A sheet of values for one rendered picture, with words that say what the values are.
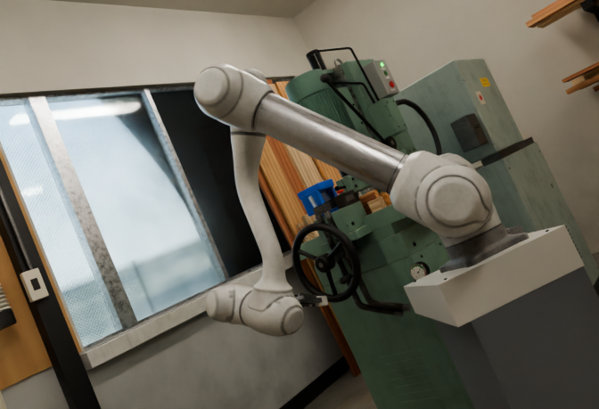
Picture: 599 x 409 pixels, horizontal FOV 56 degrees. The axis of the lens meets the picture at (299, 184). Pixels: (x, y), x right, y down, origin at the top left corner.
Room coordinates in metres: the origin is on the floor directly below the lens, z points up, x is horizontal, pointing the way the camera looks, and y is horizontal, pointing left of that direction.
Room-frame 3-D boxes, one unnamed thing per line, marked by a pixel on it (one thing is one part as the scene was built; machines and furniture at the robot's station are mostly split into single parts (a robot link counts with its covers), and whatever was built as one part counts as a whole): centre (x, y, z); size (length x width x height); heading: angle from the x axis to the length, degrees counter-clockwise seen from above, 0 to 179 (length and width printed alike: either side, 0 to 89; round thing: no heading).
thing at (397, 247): (2.35, -0.27, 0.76); 0.57 x 0.45 x 0.09; 139
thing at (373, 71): (2.41, -0.51, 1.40); 0.10 x 0.06 x 0.16; 139
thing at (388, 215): (2.16, -0.14, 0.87); 0.61 x 0.30 x 0.06; 49
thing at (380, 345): (2.35, -0.27, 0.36); 0.58 x 0.45 x 0.71; 139
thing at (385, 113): (2.32, -0.45, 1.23); 0.09 x 0.08 x 0.15; 139
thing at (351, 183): (2.27, -0.21, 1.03); 0.14 x 0.07 x 0.09; 139
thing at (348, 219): (2.10, -0.09, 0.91); 0.15 x 0.14 x 0.09; 49
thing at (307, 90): (2.26, -0.19, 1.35); 0.18 x 0.18 x 0.31
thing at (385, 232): (2.21, -0.15, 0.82); 0.40 x 0.21 x 0.04; 49
